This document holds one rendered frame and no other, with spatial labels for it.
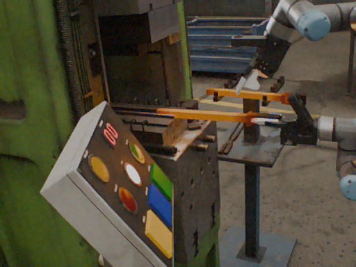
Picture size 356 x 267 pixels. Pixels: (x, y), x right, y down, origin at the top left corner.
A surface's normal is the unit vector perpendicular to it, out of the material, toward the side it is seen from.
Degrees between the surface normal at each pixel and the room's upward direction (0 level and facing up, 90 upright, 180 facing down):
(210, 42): 89
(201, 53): 90
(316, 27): 107
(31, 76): 89
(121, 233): 90
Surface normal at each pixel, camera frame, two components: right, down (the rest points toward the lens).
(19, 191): -0.41, 0.39
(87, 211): 0.01, 0.39
